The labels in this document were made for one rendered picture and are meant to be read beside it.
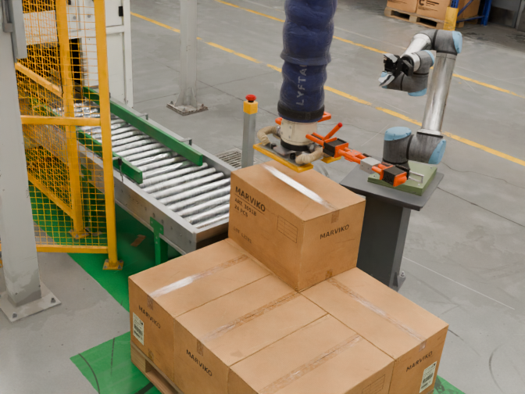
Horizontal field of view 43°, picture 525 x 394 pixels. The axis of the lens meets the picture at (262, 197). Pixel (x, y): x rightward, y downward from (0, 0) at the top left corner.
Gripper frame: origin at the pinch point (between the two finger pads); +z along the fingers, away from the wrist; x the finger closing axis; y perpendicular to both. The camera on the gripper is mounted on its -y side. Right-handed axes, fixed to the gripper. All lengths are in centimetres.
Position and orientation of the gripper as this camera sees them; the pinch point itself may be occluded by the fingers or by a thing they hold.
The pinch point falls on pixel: (382, 70)
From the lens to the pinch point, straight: 316.1
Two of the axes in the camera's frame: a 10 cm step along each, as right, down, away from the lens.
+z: -7.6, 2.6, -5.9
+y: -6.5, -3.9, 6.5
